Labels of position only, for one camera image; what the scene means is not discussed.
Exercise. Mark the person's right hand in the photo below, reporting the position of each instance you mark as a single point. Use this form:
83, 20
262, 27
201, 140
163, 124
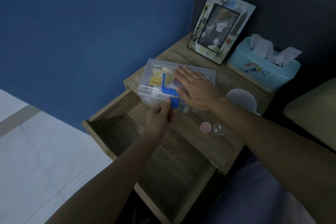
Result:
199, 90

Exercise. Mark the person's left hand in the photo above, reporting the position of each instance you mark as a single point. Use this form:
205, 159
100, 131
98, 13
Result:
157, 118

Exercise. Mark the person's left thumb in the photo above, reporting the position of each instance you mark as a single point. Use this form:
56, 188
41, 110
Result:
168, 104

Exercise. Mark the person's right little finger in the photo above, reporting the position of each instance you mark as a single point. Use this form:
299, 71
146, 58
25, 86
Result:
202, 75

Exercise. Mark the person's right middle finger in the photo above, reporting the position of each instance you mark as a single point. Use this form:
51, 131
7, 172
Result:
185, 73

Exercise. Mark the person's right thumb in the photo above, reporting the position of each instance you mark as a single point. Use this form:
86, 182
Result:
181, 92

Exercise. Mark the clear plastic box blue latch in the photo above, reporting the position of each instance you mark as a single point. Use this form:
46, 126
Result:
147, 84

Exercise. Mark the person's right forearm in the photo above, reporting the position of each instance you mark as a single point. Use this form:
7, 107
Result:
275, 150

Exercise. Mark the person's left forearm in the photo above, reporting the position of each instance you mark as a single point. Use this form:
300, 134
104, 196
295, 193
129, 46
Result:
118, 176

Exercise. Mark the beige packet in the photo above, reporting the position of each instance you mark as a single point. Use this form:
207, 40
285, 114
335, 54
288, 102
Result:
168, 73

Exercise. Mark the yellow packet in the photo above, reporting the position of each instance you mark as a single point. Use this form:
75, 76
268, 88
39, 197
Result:
155, 78

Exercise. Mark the pink round cap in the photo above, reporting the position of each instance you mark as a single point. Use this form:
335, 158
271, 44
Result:
206, 128

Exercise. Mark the translucent white cup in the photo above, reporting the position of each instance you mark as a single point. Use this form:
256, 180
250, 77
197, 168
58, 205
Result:
241, 99

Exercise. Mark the wooden drawer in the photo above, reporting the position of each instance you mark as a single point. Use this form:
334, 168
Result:
123, 126

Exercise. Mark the small clear dome lid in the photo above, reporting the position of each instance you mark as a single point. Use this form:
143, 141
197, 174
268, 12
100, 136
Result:
219, 129

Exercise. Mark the light blue tissue box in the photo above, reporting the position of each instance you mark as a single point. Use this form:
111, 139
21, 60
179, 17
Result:
257, 71

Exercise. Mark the wooden nightstand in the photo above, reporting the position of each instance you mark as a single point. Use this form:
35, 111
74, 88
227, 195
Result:
204, 147

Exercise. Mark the white tissue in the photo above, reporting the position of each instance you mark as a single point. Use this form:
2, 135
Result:
262, 46

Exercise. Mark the beige cushion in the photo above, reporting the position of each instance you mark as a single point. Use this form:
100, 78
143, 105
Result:
312, 111

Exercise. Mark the person's light grey trousers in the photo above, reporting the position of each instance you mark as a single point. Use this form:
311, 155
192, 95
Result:
252, 195

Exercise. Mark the floral photo frame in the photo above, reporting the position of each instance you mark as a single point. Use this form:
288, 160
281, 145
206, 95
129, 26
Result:
219, 25

